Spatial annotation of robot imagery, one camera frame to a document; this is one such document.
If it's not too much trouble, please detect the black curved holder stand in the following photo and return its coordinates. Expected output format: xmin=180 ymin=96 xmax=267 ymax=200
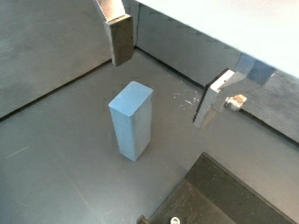
xmin=136 ymin=152 xmax=299 ymax=224

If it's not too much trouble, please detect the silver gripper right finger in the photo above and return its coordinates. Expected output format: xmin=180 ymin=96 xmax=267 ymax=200
xmin=191 ymin=52 xmax=276 ymax=130

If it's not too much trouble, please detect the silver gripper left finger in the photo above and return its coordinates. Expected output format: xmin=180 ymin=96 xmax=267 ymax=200
xmin=93 ymin=0 xmax=135 ymax=67

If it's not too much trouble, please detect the light blue rectangular block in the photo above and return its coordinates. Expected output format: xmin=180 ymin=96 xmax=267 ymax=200
xmin=108 ymin=81 xmax=153 ymax=161

